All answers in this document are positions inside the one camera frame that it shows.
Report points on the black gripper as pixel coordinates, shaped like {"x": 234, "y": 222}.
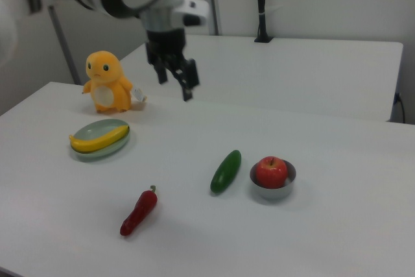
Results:
{"x": 165, "y": 45}

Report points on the green toy cucumber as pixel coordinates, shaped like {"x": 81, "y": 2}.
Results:
{"x": 225, "y": 173}

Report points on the small grey metal bowl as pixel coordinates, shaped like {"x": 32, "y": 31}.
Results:
{"x": 272, "y": 192}

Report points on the white paper hang tag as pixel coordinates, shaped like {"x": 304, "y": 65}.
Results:
{"x": 139, "y": 94}

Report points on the orange plush dinosaur toy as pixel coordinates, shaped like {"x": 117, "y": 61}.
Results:
{"x": 110, "y": 76}

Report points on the pale green round plate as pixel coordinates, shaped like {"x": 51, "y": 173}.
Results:
{"x": 97, "y": 131}

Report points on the yellow toy banana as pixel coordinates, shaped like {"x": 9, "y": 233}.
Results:
{"x": 94, "y": 142}

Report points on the red toy apple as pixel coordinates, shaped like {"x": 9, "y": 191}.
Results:
{"x": 270, "y": 173}

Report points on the red toy chili pepper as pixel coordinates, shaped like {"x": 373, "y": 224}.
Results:
{"x": 139, "y": 212}

